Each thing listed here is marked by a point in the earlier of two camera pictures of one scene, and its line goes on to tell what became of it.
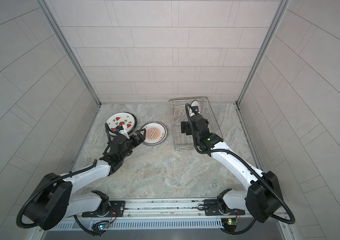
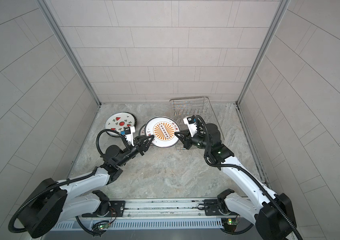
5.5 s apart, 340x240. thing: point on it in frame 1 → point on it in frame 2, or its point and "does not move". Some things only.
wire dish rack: (185, 142) does not move
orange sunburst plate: (195, 103) → (163, 129)
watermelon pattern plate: (127, 119) does not move
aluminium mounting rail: (194, 208) does not move
